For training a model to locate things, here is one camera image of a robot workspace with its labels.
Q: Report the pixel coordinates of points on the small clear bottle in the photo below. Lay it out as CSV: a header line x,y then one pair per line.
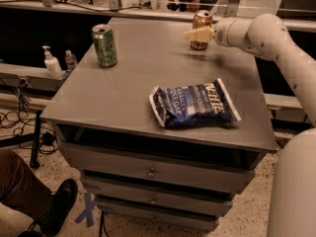
x,y
71,60

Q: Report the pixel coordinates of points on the orange soda can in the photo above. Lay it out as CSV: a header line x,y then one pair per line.
x,y
202,18

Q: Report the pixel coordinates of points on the grey drawer cabinet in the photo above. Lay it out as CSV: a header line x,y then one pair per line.
x,y
133,165

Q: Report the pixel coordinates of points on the blue chip bag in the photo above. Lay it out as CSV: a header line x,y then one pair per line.
x,y
196,105

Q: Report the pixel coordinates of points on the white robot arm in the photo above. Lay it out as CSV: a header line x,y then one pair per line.
x,y
293,200

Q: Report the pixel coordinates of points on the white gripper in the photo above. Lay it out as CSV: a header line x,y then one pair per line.
x,y
221,34

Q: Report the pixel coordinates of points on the white pump bottle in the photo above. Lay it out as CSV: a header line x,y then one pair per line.
x,y
52,63

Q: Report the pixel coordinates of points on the green soda can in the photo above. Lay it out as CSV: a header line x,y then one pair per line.
x,y
104,43

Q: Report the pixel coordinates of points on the brown trouser leg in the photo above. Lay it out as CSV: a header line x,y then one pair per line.
x,y
20,189

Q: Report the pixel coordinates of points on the black shoe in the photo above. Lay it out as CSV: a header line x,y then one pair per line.
x,y
62,202

